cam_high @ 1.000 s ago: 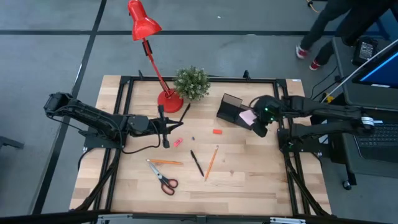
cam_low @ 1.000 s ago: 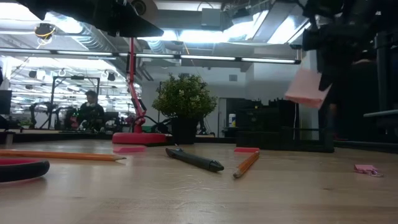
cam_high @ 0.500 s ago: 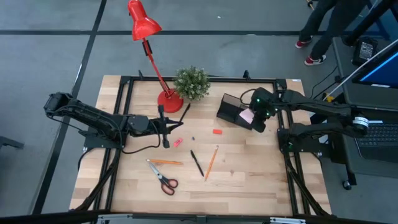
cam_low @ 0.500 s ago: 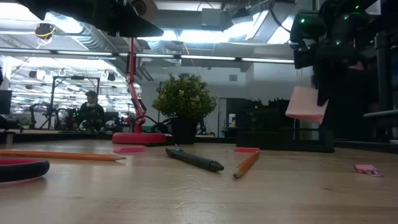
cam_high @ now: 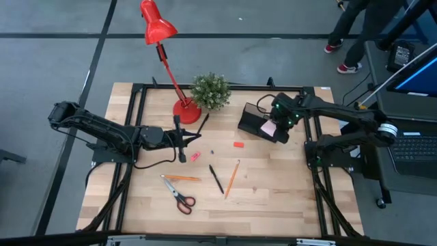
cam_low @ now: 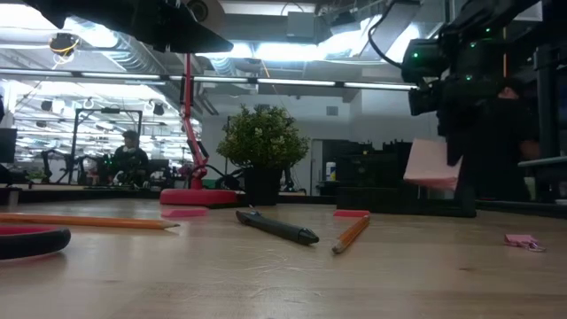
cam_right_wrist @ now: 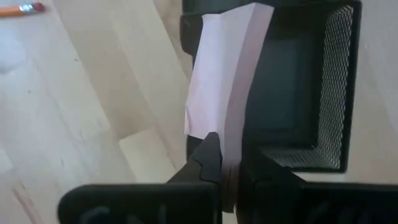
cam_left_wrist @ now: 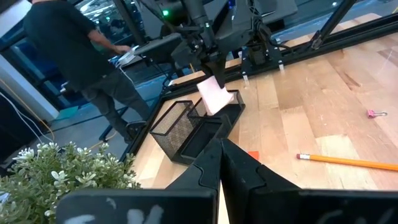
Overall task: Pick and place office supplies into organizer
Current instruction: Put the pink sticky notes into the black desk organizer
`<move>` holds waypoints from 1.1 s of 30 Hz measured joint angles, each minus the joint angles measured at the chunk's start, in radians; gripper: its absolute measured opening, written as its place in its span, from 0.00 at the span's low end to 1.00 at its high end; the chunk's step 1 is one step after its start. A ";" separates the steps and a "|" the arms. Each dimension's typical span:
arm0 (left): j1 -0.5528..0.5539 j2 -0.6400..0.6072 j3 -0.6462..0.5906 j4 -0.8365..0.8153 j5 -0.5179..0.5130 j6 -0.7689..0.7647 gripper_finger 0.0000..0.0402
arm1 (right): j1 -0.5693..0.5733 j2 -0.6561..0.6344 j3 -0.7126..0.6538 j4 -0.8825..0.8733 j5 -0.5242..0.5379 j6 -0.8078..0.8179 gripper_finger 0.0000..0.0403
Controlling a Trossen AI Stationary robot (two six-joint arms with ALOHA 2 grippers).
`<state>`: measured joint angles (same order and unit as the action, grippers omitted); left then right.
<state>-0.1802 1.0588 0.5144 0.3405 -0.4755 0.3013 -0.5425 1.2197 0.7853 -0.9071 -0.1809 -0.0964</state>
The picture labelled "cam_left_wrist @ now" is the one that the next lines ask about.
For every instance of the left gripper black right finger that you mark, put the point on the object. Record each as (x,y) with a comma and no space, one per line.
(273,205)

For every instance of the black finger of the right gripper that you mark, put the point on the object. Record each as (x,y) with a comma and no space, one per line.
(220,74)

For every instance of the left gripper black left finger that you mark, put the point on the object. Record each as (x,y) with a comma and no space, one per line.
(186,205)

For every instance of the pink sticky note pad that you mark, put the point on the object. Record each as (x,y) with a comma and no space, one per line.
(213,98)

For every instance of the orange eraser block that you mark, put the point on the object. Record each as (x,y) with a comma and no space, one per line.
(253,155)

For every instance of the yellow wooden pencil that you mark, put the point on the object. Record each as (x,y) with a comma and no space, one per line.
(348,161)

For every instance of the pink binder clip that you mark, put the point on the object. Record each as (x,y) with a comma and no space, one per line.
(371,114)

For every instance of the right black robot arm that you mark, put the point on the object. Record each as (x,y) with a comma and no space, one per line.
(236,25)

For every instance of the black mesh desk organizer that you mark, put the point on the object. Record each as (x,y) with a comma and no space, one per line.
(174,130)

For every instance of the artificial plant in black pot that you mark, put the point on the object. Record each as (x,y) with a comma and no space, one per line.
(62,183)

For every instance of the person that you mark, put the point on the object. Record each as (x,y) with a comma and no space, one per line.
(68,40)

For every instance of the black diagonal frame strut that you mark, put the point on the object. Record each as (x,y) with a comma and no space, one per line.
(332,21)

